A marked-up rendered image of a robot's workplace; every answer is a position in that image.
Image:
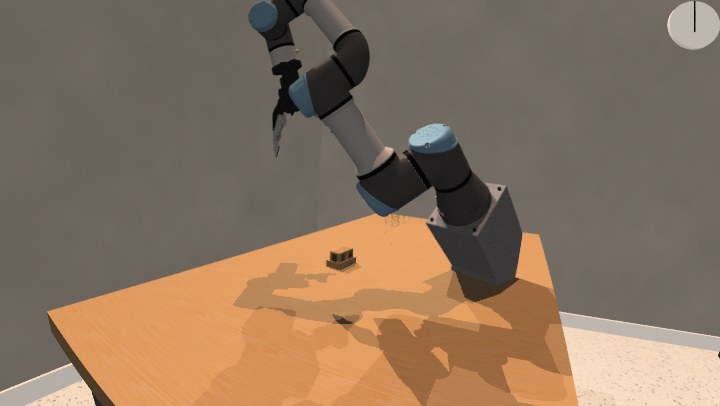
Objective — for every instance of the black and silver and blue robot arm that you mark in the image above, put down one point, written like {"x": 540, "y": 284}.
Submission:
{"x": 387, "y": 182}

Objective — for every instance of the wooden rectangular tray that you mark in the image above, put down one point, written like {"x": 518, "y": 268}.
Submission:
{"x": 341, "y": 265}

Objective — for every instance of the tan wooden number cube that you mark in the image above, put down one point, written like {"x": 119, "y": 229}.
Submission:
{"x": 338, "y": 255}
{"x": 349, "y": 251}

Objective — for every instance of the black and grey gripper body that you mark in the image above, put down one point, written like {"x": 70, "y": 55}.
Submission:
{"x": 287, "y": 75}

